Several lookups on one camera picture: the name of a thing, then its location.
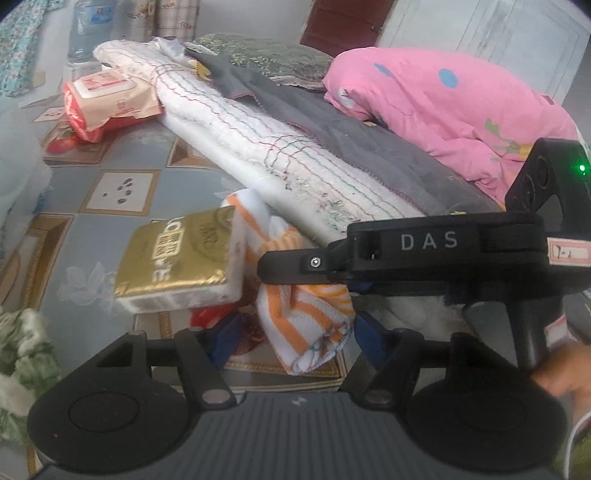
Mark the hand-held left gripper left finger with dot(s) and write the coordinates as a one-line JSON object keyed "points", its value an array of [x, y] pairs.
{"points": [[226, 337]]}

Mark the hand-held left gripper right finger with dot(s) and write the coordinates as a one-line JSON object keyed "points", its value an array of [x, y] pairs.
{"points": [[369, 334]]}

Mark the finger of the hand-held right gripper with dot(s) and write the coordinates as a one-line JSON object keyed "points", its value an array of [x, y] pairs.
{"points": [[295, 270], [361, 287]]}

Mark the orange white striped towel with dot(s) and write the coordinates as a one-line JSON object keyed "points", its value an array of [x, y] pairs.
{"points": [[295, 318]]}

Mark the person's right hand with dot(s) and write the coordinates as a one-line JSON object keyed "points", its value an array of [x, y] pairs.
{"points": [[572, 369]]}

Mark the gold wrapped tissue pack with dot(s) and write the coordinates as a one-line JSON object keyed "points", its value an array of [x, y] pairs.
{"points": [[180, 249]]}

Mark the grey blanket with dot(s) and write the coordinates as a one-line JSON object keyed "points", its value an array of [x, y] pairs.
{"points": [[346, 138]]}

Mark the white quilted blanket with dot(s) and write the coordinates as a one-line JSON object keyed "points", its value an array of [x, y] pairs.
{"points": [[258, 134]]}

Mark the pink quilt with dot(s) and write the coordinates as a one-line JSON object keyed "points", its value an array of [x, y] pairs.
{"points": [[438, 106]]}

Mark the green white scrunchie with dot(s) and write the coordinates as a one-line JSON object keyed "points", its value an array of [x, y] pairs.
{"points": [[27, 360]]}

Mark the green floral pillow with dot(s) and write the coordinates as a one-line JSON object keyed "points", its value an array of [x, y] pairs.
{"points": [[268, 55]]}

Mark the white panelled cabinet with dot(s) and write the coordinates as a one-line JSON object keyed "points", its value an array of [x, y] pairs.
{"points": [[498, 32]]}

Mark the pink wet wipes pack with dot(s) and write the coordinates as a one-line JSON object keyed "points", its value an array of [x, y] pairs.
{"points": [[115, 104]]}

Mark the brown wooden door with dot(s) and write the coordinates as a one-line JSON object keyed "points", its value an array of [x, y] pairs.
{"points": [[346, 23]]}

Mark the translucent printed plastic bag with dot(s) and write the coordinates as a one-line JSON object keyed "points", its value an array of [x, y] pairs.
{"points": [[23, 161]]}

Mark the large water bottle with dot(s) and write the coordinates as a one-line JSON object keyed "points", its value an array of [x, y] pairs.
{"points": [[90, 32]]}

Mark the teal floral wall cloth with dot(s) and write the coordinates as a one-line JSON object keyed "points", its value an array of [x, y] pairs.
{"points": [[18, 46]]}

